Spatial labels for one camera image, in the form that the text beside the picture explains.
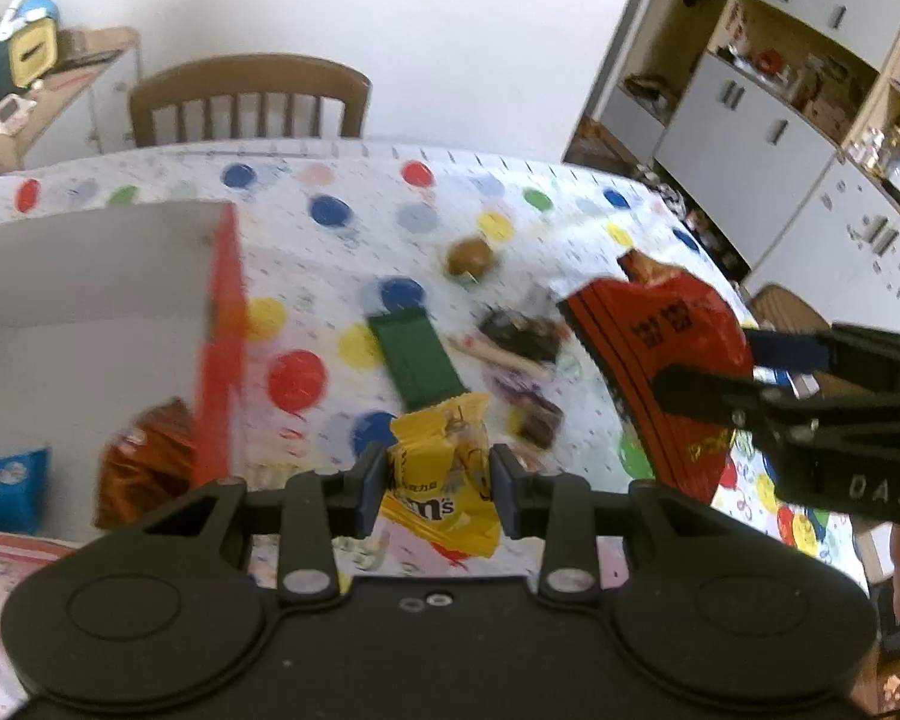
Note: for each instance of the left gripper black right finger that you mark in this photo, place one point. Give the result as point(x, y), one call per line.
point(557, 509)

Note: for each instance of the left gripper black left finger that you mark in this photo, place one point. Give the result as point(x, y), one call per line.
point(317, 509)

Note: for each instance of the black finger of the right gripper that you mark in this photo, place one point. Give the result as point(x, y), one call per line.
point(713, 398)
point(802, 353)

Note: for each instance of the red snack bag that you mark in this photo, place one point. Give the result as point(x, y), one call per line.
point(657, 316)

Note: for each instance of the yellow m&m's packet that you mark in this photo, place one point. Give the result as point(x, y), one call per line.
point(440, 482)

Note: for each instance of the brown snack packet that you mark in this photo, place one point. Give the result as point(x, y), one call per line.
point(146, 466)

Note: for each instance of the green snack bar packet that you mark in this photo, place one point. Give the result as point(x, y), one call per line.
point(415, 359)

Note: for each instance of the sausage stick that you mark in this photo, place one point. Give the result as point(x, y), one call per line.
point(491, 354)

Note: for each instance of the blue cookie packet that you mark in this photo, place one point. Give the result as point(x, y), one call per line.
point(23, 479)

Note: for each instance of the wooden chair right side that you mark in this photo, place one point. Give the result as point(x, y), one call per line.
point(777, 308)

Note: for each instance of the purple candy wrapper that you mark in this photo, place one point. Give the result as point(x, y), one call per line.
point(533, 418)

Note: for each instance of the dark small snack packet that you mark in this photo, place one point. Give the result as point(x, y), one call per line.
point(535, 338)

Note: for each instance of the balloon pattern tablecloth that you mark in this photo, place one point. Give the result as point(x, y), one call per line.
point(333, 234)

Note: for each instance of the round brown chocolate ball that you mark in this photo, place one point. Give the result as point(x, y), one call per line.
point(470, 258)

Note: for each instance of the red cardboard box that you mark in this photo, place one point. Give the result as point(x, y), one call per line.
point(103, 314)

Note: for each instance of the white side cabinet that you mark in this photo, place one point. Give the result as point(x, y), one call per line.
point(82, 108)

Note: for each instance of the white pink toy phone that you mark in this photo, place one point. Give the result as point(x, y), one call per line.
point(14, 114)

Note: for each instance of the teal yellow tissue box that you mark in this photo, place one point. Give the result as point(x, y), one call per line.
point(28, 45)

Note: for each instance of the white wall cabinets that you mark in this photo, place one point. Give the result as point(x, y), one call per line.
point(779, 123)

